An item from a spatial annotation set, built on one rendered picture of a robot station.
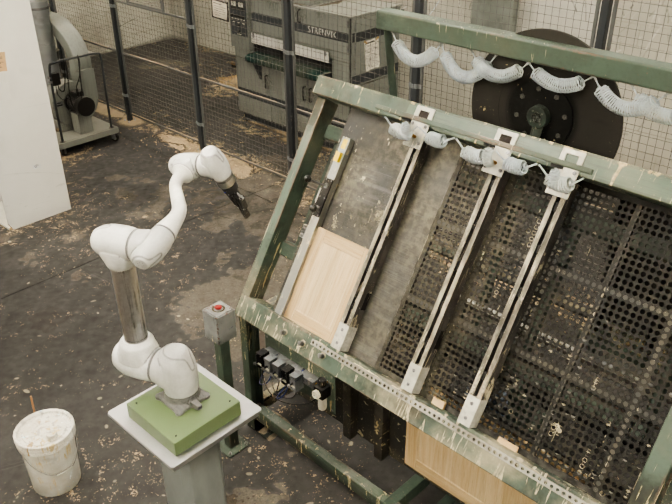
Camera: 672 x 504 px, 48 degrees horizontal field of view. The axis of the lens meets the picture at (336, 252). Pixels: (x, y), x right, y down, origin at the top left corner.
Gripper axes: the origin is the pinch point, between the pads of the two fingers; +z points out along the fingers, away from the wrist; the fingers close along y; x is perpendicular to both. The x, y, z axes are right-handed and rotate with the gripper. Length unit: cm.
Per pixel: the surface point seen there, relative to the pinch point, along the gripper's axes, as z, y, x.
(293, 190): 21.9, 7.3, -32.8
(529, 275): 11, -132, -34
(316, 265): 37.5, -24.3, -7.4
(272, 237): 34.1, 7.4, -9.1
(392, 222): 15, -60, -34
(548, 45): -20, -90, -128
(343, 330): 43, -58, 14
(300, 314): 51, -26, 15
